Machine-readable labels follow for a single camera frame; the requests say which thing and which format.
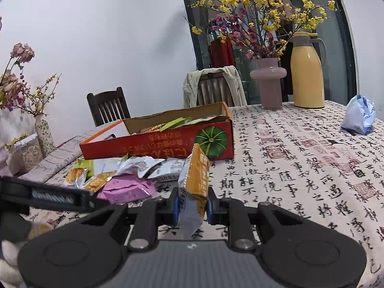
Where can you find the brown slatted wooden chair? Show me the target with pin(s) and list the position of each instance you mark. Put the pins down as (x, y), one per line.
(214, 91)

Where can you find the dried pink flower bouquet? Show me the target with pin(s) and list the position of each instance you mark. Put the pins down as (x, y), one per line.
(15, 75)

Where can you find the beige jacket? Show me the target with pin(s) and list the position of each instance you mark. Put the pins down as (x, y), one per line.
(192, 87)

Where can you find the heap of mixed snack packets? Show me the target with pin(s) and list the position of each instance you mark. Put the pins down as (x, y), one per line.
(135, 168)
(192, 121)

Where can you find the red yellow snack packet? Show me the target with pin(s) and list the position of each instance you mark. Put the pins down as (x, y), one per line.
(151, 129)

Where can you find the dark framed glass door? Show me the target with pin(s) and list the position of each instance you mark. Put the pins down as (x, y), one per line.
(336, 51)

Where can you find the yellow thermos jug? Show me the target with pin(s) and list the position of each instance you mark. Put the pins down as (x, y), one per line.
(307, 78)

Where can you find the floral patterned vase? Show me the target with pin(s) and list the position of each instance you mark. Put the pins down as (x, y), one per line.
(45, 138)

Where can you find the green white snack packet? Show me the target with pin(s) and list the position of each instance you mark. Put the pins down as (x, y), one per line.
(85, 165)

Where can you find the large yellow pink blossom branches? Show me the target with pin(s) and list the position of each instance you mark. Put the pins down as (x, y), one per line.
(258, 15)

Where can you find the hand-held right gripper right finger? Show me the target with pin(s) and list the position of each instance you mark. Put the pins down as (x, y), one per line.
(211, 213)

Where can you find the blue white plastic bag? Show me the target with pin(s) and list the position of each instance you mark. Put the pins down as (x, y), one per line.
(358, 115)

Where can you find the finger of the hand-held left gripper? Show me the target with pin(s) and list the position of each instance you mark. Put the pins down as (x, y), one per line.
(96, 202)

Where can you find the orange snack packet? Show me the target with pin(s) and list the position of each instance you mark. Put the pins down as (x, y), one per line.
(193, 183)

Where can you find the thin yellow blossom branches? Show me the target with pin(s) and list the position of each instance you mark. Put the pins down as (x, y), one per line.
(45, 96)

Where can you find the pink snack packet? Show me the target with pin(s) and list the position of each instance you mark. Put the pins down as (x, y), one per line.
(126, 190)

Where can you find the pale fuzzy clothing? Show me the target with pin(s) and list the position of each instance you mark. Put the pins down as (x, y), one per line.
(10, 264)

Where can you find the clear lidded storage container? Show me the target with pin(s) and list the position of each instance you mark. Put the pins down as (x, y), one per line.
(28, 154)

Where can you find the dark wooden chair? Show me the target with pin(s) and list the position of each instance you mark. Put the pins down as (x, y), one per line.
(109, 108)

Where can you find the pink glass vase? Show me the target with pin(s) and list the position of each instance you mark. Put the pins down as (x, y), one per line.
(268, 84)

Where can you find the red blue hanging costume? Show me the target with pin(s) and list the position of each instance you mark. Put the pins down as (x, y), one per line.
(220, 51)

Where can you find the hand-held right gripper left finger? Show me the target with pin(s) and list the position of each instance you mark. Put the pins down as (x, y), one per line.
(173, 211)

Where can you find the red cardboard box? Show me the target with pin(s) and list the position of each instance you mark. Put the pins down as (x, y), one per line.
(156, 147)

